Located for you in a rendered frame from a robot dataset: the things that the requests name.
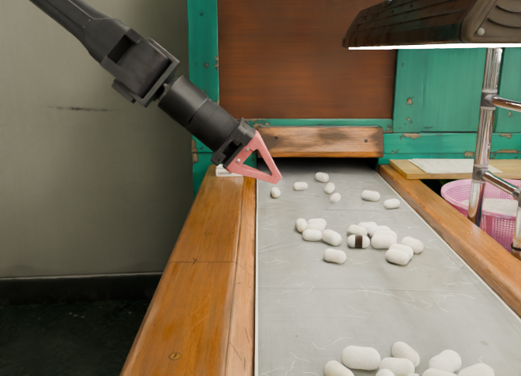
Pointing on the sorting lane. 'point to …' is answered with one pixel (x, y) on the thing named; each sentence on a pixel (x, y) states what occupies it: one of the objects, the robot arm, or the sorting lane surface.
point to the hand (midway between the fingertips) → (274, 177)
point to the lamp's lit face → (443, 46)
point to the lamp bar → (441, 18)
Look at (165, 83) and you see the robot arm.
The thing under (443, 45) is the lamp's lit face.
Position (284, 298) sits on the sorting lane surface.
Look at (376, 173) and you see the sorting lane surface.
